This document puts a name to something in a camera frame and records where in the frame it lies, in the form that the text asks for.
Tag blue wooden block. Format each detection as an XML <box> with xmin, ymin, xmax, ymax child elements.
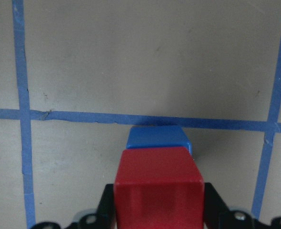
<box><xmin>126</xmin><ymin>125</ymin><xmax>192</xmax><ymax>154</ymax></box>

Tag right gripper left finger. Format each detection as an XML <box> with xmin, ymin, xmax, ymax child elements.
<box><xmin>30</xmin><ymin>183</ymin><xmax>117</xmax><ymax>229</ymax></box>

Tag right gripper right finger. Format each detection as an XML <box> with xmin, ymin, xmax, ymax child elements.
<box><xmin>203</xmin><ymin>182</ymin><xmax>281</xmax><ymax>229</ymax></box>

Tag red wooden block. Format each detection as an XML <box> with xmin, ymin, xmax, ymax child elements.
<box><xmin>114</xmin><ymin>146</ymin><xmax>204</xmax><ymax>229</ymax></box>

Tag brown paper table mat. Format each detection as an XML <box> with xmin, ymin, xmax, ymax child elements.
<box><xmin>0</xmin><ymin>0</ymin><xmax>281</xmax><ymax>229</ymax></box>

